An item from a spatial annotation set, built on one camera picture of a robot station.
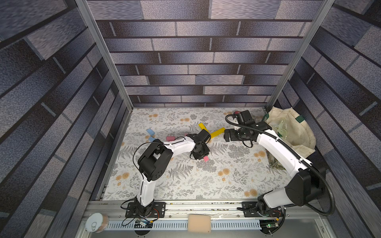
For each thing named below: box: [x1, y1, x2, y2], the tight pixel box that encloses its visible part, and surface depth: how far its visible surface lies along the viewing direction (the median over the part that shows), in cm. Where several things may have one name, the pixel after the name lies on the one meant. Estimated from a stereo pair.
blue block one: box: [145, 128, 155, 136], surface depth 109 cm
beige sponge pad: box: [187, 214, 212, 233], surface depth 72 cm
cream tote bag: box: [262, 106, 317, 159], surface depth 90 cm
